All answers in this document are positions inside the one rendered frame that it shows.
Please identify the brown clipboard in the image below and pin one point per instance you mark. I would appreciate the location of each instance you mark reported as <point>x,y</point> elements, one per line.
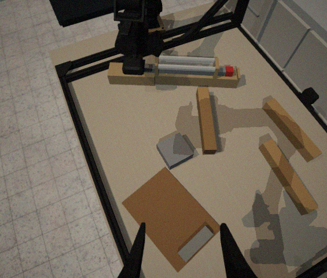
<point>175,222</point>

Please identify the red cube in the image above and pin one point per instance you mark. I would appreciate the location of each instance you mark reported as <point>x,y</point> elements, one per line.
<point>229,71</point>

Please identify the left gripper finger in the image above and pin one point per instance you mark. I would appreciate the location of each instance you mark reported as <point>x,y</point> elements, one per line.
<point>132,267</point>
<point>235,263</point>

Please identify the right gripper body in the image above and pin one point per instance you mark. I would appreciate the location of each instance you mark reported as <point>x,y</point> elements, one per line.
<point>135,65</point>

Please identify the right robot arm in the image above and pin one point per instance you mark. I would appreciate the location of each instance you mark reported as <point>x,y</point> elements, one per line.
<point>132,26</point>

